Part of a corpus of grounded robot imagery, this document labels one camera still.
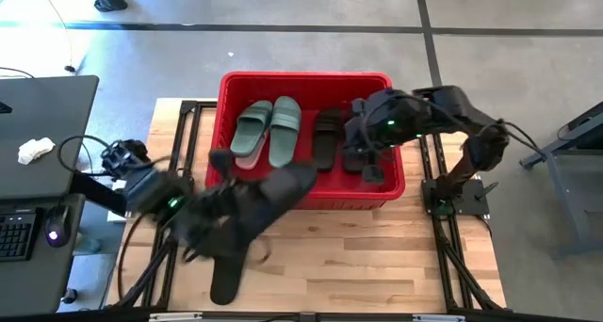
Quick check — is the red plastic bin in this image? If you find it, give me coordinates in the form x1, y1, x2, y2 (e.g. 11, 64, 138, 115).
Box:
204, 71, 407, 212

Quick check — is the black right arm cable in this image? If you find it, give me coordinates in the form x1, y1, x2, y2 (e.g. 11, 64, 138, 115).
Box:
497, 118, 548, 162

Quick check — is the green rubber slide sandal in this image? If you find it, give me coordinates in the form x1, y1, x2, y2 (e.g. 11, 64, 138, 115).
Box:
229, 100, 275, 158
268, 95, 303, 169

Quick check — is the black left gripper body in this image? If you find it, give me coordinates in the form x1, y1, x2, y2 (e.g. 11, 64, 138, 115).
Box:
171, 185, 258, 262

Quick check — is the silver metal bracket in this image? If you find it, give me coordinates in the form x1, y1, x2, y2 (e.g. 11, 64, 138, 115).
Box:
149, 312, 204, 322
412, 314, 466, 322

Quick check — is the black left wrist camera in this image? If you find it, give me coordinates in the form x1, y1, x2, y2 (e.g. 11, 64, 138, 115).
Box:
208, 148, 236, 178

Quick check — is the black loose cable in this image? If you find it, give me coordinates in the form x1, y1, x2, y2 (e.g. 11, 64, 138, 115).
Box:
116, 211, 145, 300

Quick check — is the black computer mouse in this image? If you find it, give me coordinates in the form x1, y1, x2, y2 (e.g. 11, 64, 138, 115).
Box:
43, 203, 73, 249

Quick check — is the black aluminium extrusion frame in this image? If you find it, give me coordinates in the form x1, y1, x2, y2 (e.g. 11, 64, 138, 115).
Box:
0, 99, 603, 322

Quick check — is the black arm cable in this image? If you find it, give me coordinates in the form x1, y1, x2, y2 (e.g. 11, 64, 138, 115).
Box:
497, 118, 548, 162
57, 134, 115, 178

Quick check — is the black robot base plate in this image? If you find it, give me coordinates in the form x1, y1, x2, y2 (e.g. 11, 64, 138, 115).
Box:
420, 176, 492, 218

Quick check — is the teal round object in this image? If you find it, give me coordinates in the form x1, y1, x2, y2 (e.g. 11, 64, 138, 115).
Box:
73, 236, 103, 256

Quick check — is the black desk support bar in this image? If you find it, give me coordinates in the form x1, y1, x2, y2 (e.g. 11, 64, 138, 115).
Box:
69, 168, 129, 217

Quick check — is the person's foot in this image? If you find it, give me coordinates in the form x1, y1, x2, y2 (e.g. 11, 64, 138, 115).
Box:
93, 0, 129, 13

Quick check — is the crumpled white tissue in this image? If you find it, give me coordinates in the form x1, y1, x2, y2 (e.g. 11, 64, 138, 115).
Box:
17, 137, 57, 166

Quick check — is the grey metal cart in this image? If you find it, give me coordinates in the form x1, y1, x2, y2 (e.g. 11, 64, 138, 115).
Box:
519, 100, 603, 260

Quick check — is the dark grey desk top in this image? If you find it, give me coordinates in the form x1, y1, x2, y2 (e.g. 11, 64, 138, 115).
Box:
0, 74, 101, 201

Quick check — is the black computer keyboard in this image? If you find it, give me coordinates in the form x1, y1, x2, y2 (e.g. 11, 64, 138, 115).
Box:
0, 208, 40, 263

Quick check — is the dark grey keyboard shelf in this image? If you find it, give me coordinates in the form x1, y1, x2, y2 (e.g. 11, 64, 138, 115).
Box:
0, 192, 87, 316

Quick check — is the thin black cable with plug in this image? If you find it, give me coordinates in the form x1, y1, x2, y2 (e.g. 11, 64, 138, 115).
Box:
35, 0, 77, 74

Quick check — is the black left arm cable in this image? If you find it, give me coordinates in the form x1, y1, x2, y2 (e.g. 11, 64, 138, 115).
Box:
57, 134, 115, 178

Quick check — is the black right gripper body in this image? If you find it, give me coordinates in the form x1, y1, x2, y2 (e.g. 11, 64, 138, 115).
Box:
343, 89, 426, 172

